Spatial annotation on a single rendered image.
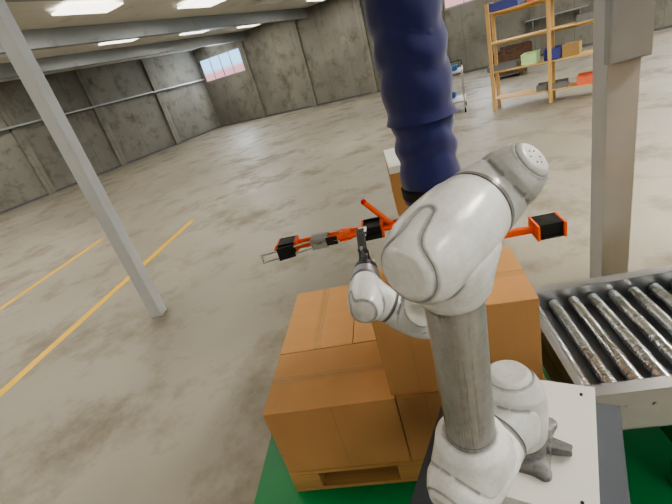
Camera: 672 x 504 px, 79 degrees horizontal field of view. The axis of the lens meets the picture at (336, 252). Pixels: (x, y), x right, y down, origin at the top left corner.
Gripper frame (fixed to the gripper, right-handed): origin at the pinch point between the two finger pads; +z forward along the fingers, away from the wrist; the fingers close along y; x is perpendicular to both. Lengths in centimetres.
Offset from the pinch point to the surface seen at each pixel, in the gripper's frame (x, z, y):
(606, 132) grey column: 131, 107, 12
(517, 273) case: 53, 10, 29
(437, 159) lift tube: 29.5, 4.9, -23.8
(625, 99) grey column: 140, 107, -4
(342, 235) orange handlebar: -9.5, 12.0, -0.8
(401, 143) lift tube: 19.0, 8.7, -31.0
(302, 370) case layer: -48, 19, 69
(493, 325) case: 39, -7, 38
